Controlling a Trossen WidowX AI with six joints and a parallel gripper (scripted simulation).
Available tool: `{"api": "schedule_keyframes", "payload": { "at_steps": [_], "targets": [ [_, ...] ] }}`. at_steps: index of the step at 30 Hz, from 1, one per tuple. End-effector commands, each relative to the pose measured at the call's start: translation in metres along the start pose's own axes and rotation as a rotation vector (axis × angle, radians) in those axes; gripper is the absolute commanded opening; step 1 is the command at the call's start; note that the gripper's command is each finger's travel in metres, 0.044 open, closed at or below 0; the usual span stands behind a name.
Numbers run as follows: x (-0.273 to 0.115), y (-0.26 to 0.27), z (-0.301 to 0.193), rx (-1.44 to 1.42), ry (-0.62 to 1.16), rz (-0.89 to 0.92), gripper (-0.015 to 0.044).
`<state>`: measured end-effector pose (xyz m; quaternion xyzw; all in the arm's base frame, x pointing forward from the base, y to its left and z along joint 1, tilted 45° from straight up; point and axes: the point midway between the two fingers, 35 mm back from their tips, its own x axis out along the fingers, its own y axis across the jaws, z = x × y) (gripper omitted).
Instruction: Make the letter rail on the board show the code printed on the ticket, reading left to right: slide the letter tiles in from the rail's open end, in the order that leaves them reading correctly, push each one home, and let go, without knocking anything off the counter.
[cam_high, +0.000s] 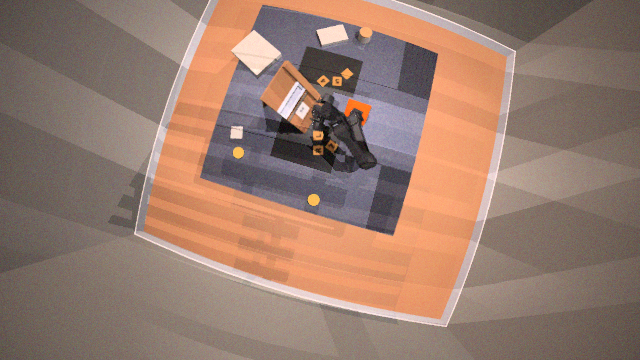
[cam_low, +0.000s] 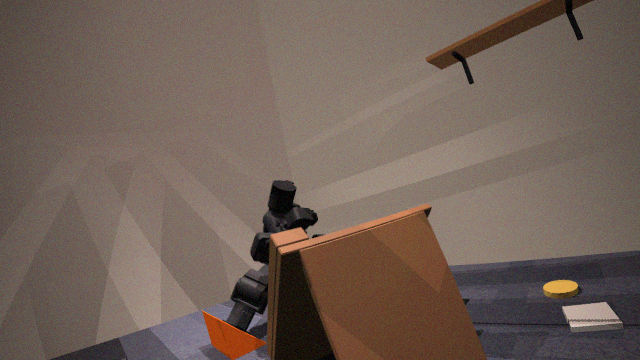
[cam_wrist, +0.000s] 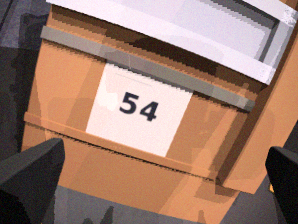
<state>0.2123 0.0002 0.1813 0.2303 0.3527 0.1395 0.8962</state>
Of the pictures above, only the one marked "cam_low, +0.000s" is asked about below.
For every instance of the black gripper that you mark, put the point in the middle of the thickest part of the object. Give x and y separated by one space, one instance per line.
260 246

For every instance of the yellow round disc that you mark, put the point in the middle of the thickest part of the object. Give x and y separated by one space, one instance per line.
560 289

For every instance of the beige flat square tile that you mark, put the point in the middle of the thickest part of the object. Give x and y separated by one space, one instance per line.
591 317

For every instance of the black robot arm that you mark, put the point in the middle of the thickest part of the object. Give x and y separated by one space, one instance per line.
253 286

